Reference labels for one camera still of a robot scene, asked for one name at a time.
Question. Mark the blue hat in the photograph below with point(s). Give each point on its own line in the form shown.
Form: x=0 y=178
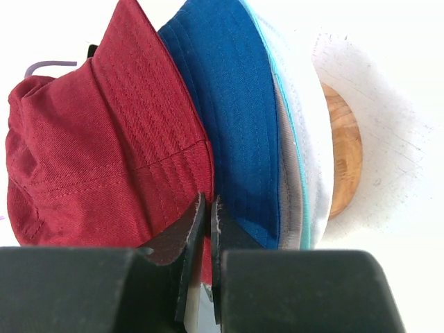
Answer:
x=224 y=64

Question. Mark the dark red hat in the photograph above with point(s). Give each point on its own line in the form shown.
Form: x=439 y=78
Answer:
x=111 y=153

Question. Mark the teal bucket hat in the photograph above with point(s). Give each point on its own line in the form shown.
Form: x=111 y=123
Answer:
x=305 y=242

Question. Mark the grey bucket hat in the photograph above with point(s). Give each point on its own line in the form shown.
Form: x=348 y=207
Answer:
x=290 y=183

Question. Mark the white bucket hat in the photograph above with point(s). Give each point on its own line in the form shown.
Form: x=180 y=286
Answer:
x=311 y=120

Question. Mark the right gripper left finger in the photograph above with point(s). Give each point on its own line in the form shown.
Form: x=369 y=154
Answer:
x=169 y=292

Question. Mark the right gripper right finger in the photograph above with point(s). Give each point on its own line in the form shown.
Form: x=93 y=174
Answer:
x=226 y=235

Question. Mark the wooden hat stand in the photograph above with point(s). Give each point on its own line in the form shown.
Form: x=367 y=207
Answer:
x=347 y=149

